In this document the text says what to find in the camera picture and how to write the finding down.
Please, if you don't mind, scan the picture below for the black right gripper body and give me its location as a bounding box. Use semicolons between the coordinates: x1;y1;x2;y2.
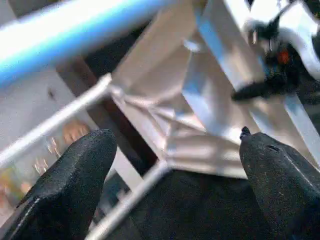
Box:
252;19;313;97

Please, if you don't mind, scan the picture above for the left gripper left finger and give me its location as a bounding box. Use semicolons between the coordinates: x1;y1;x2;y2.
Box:
0;128;119;240

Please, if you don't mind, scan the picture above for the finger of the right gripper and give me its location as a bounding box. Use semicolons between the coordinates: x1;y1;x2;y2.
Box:
231;79;288;104

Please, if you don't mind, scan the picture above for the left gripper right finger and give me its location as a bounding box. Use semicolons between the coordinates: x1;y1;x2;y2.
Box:
239;126;320;240

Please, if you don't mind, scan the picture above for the white plastic table top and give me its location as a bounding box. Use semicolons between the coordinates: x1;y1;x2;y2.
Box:
109;0;320;181

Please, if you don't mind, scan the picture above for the black work mat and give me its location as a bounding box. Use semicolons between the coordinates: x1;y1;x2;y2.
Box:
85;167;266;240

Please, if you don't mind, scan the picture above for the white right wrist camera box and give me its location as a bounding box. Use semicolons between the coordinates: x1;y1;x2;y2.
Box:
244;0;320;82

